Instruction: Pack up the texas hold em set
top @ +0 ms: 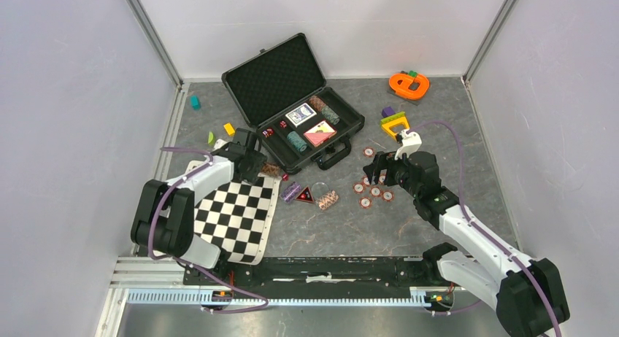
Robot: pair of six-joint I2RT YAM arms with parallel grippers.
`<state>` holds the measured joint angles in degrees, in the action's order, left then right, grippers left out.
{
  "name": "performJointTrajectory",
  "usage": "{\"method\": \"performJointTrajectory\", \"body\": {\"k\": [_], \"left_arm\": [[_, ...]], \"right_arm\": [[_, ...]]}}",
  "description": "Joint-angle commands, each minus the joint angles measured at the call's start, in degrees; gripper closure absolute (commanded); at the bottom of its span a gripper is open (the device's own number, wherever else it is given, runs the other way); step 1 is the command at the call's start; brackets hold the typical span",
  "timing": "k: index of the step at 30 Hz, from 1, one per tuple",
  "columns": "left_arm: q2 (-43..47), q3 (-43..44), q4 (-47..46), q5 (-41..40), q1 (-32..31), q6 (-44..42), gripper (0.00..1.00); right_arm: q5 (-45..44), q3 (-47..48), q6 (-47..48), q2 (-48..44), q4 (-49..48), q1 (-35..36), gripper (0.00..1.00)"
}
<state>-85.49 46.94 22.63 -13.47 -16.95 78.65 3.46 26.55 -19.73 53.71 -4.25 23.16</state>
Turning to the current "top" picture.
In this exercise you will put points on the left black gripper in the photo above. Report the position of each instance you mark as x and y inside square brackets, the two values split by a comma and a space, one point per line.
[258, 160]

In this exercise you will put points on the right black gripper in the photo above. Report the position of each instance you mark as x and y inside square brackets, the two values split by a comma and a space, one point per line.
[384, 160]

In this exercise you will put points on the brown 100 chip roll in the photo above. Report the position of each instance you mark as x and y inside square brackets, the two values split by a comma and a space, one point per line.
[272, 170]

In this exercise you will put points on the pink brown chip roll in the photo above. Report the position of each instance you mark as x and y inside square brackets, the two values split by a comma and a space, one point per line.
[327, 200]

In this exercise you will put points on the purple poker chip roll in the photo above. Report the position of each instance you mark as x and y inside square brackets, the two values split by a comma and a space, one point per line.
[291, 192]

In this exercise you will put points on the green blue chip roll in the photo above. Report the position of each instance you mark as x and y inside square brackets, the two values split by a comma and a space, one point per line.
[330, 115]

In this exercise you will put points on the brown poker chip roll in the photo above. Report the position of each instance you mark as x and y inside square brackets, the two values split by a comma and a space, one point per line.
[317, 103]

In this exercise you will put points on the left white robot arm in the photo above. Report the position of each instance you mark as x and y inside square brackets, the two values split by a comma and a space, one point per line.
[164, 219]

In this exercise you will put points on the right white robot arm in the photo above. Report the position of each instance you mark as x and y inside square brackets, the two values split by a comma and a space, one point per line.
[527, 294]

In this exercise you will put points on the red white poker chip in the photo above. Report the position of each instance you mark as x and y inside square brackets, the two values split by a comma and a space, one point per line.
[375, 191]
[365, 202]
[368, 152]
[358, 187]
[387, 196]

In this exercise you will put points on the yellow toy block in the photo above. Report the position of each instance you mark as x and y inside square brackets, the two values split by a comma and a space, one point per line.
[229, 129]

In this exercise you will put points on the green half-round block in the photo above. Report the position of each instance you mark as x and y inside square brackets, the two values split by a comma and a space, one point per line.
[211, 139]

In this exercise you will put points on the teal poker chip roll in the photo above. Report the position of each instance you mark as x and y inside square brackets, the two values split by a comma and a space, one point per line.
[297, 142]

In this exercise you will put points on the purple toy block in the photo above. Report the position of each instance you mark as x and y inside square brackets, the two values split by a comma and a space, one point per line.
[387, 112]

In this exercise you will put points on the clear round disc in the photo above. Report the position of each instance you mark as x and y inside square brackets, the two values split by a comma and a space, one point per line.
[319, 189]

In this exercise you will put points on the black white chessboard mat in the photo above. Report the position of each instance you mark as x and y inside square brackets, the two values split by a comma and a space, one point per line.
[237, 217]

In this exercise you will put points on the red playing card deck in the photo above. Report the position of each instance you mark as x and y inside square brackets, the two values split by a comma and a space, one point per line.
[319, 133]

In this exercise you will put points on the blue playing card deck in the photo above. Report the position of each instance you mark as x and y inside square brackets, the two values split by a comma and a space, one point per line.
[300, 114]

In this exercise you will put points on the black poker carrying case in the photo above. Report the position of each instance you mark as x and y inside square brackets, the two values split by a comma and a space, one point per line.
[271, 84]

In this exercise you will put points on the teal toy block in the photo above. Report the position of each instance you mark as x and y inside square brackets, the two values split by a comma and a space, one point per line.
[195, 103]

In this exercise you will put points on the orange toy track piece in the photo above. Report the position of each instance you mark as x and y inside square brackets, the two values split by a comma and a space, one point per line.
[409, 85]

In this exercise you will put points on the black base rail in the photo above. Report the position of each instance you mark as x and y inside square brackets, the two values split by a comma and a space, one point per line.
[320, 281]

